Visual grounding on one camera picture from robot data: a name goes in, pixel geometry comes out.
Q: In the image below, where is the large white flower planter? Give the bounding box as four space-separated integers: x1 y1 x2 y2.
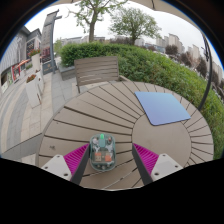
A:
25 73 46 109

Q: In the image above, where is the small white flower planter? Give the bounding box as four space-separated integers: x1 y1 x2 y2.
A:
28 49 42 73

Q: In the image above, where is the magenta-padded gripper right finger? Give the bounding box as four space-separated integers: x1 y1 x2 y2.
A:
131 142 184 186

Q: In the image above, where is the round-crowned tree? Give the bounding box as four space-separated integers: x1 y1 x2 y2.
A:
108 6 162 46

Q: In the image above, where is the brown slatted chair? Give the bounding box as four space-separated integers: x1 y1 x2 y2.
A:
73 55 132 95

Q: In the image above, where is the transparent computer mouse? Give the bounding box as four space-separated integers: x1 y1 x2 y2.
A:
89 133 117 173

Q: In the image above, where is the black curved pole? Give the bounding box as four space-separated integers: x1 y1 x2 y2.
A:
197 33 214 112

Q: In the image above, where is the green hedge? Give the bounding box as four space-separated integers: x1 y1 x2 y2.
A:
59 41 224 160

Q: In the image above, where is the blue mouse pad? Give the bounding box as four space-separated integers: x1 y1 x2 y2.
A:
134 91 192 127

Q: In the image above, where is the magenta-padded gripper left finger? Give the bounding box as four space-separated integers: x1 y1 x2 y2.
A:
41 143 92 186

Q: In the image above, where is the tall thick-trunked tree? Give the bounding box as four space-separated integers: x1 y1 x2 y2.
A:
66 0 130 43

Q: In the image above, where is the tall grey sign pillar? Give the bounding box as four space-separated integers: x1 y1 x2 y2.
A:
40 9 63 75

